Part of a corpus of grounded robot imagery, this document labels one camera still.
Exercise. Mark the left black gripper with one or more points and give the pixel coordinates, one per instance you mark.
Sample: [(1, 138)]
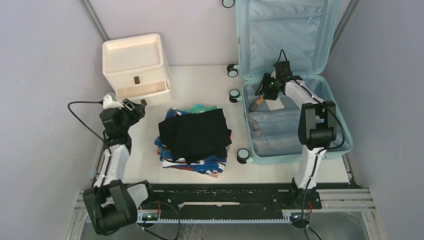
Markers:
[(138, 112)]

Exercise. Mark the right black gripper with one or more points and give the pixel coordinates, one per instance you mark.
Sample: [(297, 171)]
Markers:
[(263, 88)]

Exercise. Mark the small tan object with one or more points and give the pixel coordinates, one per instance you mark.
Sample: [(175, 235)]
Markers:
[(256, 103)]

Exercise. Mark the white box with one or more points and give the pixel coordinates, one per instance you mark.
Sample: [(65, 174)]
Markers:
[(274, 105)]

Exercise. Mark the white three-drawer storage cabinet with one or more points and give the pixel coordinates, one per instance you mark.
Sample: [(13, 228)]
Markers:
[(137, 69)]

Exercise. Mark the green white patterned garment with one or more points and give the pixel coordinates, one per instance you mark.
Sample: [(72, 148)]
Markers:
[(198, 108)]

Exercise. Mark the black garment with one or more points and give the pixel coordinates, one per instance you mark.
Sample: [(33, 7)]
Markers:
[(196, 136)]

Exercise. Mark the light blue ribbed suitcase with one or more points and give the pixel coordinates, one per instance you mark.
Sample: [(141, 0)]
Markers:
[(270, 31)]

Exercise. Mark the blue white striped garment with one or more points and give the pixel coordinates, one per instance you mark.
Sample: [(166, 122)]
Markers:
[(211, 166)]

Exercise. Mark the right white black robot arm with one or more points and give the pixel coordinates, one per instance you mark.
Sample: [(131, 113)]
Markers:
[(317, 126)]

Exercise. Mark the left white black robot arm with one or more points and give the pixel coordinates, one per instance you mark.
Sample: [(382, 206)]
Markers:
[(110, 203)]

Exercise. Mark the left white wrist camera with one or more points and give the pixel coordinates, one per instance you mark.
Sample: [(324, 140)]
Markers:
[(110, 101)]

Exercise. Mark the black mounting rail base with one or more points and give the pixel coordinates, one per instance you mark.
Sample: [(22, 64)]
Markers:
[(228, 200)]

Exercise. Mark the white slotted cable duct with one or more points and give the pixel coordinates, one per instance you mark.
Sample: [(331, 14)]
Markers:
[(151, 218)]

